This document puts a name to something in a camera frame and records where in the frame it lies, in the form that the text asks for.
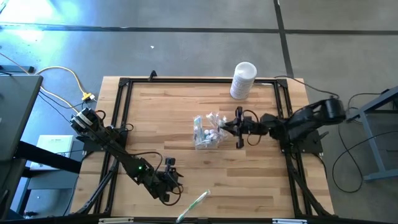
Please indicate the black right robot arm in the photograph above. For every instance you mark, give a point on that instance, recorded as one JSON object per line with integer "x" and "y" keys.
{"x": 311, "y": 118}

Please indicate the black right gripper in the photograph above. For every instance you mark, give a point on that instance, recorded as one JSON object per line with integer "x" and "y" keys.
{"x": 255, "y": 126}

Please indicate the dark grey desk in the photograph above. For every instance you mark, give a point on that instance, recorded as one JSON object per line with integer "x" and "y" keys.
{"x": 18, "y": 115}

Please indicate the black clamp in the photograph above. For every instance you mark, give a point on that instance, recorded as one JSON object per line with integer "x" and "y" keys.
{"x": 152, "y": 75}

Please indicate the grey metal table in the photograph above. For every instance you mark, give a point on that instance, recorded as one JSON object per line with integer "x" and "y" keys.
{"x": 370, "y": 140}

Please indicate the black aluminium table frame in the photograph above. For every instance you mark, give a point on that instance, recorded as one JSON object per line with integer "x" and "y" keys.
{"x": 202, "y": 80}

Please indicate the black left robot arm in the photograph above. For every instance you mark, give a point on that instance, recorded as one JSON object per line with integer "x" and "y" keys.
{"x": 124, "y": 157}

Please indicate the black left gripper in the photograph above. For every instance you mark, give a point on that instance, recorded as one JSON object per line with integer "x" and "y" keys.
{"x": 168, "y": 183}

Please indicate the white cardboard box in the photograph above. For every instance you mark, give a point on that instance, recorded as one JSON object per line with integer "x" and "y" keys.
{"x": 53, "y": 143}

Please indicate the clear acrylic organizer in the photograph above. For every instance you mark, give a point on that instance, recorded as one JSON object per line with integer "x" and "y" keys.
{"x": 217, "y": 144}

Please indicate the green toothbrush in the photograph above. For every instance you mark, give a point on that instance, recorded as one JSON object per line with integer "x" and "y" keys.
{"x": 194, "y": 205}
{"x": 196, "y": 120}

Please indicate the silver aluminium bracket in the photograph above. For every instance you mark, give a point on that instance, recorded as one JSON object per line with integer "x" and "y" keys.
{"x": 289, "y": 221}
{"x": 115, "y": 220}

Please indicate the white cylindrical wipes canister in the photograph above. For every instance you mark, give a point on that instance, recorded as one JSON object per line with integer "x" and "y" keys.
{"x": 244, "y": 81}

